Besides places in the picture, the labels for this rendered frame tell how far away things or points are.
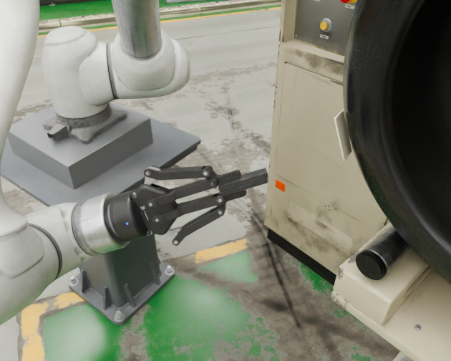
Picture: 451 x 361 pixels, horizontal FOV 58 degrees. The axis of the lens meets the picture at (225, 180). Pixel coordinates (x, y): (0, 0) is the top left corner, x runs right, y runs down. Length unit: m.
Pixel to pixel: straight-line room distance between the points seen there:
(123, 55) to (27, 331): 1.09
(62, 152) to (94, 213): 0.58
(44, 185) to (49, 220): 0.58
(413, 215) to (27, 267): 0.48
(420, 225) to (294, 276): 1.25
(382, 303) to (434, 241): 0.14
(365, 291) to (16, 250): 0.47
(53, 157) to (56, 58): 0.26
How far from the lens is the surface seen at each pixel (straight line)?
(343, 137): 0.57
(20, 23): 0.66
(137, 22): 0.95
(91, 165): 1.18
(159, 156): 1.26
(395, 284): 0.65
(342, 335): 1.63
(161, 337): 1.59
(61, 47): 1.15
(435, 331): 0.70
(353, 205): 1.43
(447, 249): 0.55
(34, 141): 1.27
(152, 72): 1.09
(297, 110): 1.42
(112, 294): 1.60
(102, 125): 1.24
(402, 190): 0.54
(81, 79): 1.16
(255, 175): 0.56
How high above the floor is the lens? 1.34
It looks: 37 degrees down
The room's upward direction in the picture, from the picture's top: straight up
